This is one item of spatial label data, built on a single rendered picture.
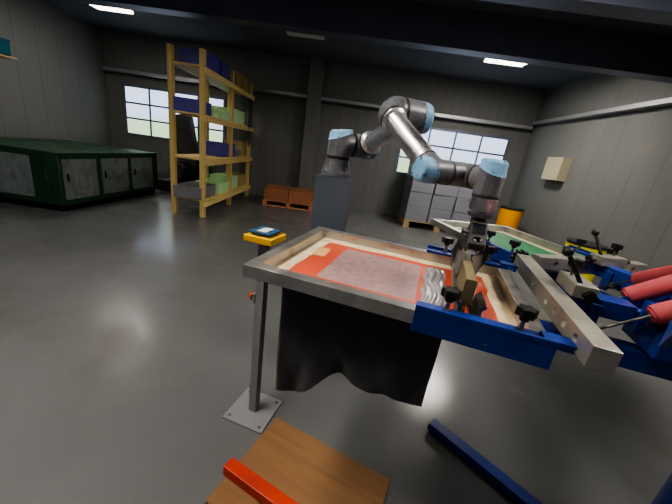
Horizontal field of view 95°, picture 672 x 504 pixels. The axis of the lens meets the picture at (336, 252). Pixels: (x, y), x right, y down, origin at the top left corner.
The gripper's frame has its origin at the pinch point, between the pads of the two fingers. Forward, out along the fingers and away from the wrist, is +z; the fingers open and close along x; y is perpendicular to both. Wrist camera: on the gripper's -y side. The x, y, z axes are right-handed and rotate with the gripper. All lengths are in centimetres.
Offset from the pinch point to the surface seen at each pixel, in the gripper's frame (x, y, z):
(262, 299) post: 76, 10, 36
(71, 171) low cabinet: 494, 201, 47
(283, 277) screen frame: 48, -29, 3
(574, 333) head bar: -21.2, -26.4, -1.3
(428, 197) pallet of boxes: 28, 557, 34
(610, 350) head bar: -24.0, -34.2, -3.0
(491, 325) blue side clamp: -4.3, -30.3, 0.2
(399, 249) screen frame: 22.9, 25.4, 3.5
